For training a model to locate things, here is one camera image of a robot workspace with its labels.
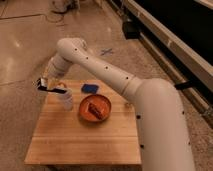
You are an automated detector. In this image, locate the clear plastic bottle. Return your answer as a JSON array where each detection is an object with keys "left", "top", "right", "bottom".
[{"left": 125, "top": 102, "right": 132, "bottom": 108}]

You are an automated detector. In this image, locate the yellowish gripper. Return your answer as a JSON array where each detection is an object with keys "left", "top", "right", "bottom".
[{"left": 43, "top": 70, "right": 59, "bottom": 90}]

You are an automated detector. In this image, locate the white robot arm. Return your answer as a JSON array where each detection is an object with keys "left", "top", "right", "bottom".
[{"left": 45, "top": 38, "right": 196, "bottom": 171}]

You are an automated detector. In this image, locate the brown food piece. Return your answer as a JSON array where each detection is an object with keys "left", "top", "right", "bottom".
[{"left": 88, "top": 103, "right": 102, "bottom": 120}]

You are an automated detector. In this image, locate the white object on floor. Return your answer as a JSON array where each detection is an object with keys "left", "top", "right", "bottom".
[{"left": 50, "top": 0, "right": 75, "bottom": 13}]

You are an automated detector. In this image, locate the orange plate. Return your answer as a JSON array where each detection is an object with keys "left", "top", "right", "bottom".
[{"left": 79, "top": 94, "right": 111, "bottom": 122}]

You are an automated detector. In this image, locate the long white rail frame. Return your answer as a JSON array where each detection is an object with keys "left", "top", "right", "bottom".
[{"left": 119, "top": 0, "right": 213, "bottom": 92}]

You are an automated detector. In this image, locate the blue sponge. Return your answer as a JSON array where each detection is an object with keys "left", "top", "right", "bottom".
[{"left": 81, "top": 84, "right": 99, "bottom": 94}]

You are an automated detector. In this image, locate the wooden table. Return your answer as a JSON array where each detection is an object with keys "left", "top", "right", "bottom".
[{"left": 25, "top": 80, "right": 141, "bottom": 165}]

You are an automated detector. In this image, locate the white ceramic cup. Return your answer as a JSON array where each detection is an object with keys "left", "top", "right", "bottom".
[{"left": 57, "top": 82, "right": 73, "bottom": 110}]

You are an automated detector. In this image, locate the black box on floor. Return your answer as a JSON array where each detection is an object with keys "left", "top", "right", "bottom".
[{"left": 122, "top": 21, "right": 140, "bottom": 39}]

